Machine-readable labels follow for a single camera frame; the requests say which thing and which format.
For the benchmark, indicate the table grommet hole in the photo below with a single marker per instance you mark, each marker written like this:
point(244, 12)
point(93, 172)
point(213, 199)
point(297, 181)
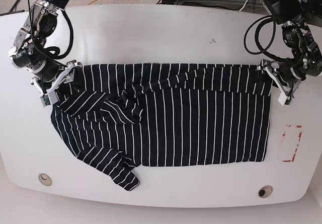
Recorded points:
point(265, 191)
point(45, 179)

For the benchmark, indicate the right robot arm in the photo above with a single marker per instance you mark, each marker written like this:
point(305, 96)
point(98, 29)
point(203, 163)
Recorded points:
point(29, 51)

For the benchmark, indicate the right table grommet hole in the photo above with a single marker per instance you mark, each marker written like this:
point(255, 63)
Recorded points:
point(265, 191)

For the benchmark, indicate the red tape rectangle marking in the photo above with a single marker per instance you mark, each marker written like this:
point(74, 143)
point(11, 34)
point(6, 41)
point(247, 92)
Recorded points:
point(290, 142)

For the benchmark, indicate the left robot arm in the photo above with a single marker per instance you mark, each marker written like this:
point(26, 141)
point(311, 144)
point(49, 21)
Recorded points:
point(297, 36)

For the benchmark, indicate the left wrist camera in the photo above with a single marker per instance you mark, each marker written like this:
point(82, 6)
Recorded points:
point(288, 100)

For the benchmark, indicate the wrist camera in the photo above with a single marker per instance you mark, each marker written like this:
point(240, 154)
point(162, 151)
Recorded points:
point(288, 100)
point(45, 100)

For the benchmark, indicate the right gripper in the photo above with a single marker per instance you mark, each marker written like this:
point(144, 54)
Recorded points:
point(51, 79)

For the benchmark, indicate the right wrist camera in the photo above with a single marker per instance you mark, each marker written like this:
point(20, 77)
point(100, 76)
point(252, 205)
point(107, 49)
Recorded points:
point(45, 100)

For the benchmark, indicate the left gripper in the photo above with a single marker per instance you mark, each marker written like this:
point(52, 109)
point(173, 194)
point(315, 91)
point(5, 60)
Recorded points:
point(286, 78)

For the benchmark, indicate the navy white striped t-shirt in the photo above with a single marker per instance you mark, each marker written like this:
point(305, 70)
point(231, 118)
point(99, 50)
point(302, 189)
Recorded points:
point(164, 115)

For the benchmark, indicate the left table grommet hole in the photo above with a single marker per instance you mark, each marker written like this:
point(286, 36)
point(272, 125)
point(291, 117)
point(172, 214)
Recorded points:
point(45, 179)

